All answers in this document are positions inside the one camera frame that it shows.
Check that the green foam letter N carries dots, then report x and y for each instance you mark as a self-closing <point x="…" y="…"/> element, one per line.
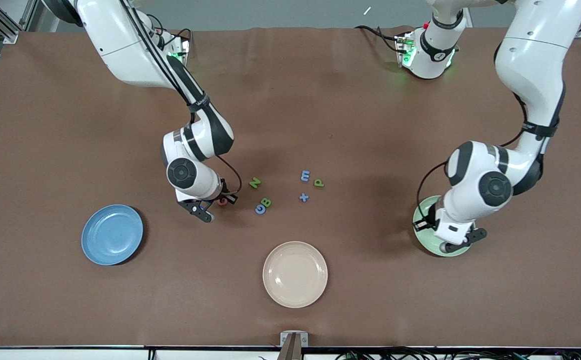
<point x="255" y="183"/>

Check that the lilac foam letter m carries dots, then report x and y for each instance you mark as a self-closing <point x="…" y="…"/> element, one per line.
<point x="305" y="175"/>

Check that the pink foam letter Q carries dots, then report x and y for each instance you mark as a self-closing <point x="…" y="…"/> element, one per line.
<point x="219" y="202"/>

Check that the olive foam letter p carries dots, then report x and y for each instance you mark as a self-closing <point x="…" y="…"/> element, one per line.
<point x="318" y="183"/>

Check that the green plate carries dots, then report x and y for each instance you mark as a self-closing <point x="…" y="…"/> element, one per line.
<point x="428" y="242"/>

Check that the grey metal camera mount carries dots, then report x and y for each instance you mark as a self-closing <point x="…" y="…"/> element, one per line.
<point x="294" y="345"/>

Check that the brown table mat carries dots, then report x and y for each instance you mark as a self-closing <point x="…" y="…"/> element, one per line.
<point x="320" y="125"/>

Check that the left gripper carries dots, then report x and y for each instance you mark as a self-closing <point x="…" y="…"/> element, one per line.
<point x="428" y="218"/>

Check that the metal base connector box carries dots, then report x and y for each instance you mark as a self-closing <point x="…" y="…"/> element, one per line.
<point x="180" y="52"/>
<point x="404" y="50"/>

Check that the green foam letter B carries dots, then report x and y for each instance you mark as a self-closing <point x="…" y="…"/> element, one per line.
<point x="266" y="202"/>

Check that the blue foam letter G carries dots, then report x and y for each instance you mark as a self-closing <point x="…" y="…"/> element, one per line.
<point x="257" y="208"/>

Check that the blue foam letter x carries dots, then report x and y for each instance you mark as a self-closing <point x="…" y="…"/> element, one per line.
<point x="304" y="197"/>

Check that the cream plate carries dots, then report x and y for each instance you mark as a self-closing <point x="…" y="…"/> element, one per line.
<point x="295" y="275"/>

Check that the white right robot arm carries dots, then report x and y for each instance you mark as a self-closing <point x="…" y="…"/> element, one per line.
<point x="120" y="40"/>

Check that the blue plate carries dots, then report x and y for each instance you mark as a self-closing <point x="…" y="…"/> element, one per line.
<point x="112" y="235"/>

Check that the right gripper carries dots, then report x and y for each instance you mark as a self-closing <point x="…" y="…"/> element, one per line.
<point x="226" y="194"/>

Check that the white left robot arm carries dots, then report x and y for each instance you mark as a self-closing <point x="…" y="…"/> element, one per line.
<point x="535" y="60"/>

